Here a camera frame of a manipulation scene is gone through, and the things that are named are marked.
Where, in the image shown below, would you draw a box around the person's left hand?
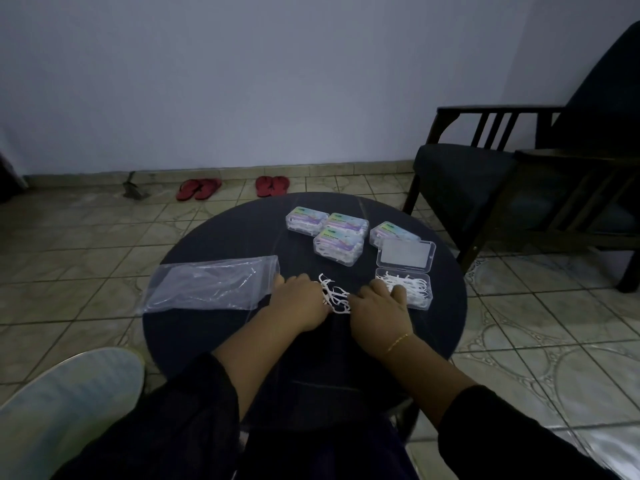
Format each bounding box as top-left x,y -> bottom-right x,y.
268,273 -> 332,336

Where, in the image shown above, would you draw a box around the white floss picks inside box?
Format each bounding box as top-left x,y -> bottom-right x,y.
377,274 -> 429,304

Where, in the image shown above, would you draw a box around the black long-sleeved garment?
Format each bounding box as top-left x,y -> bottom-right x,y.
50,352 -> 623,480

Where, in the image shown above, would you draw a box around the clear plastic zip bag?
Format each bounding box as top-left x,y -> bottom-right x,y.
136,255 -> 282,316

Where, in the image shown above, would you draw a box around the dark wooden armchair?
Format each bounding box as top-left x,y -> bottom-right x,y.
402,20 -> 640,294

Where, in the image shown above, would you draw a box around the person's left forearm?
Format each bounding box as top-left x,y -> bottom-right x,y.
212,320 -> 306,420

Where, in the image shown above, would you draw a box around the open clear plastic box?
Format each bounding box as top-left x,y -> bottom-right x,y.
374,238 -> 437,312

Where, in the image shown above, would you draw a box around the grey dustpan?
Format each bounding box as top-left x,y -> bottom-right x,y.
123,171 -> 152,200

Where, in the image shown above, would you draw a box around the person's right forearm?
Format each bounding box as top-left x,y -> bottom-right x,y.
372,337 -> 478,428

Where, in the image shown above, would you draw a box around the closed floss pick box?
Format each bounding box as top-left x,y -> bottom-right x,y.
313,224 -> 365,267
327,212 -> 370,236
285,206 -> 330,238
369,221 -> 422,248

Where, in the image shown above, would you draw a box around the person's right hand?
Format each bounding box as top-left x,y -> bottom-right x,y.
347,280 -> 416,356

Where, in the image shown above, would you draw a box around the loose pile of white floss picks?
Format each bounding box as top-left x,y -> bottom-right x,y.
317,273 -> 354,316

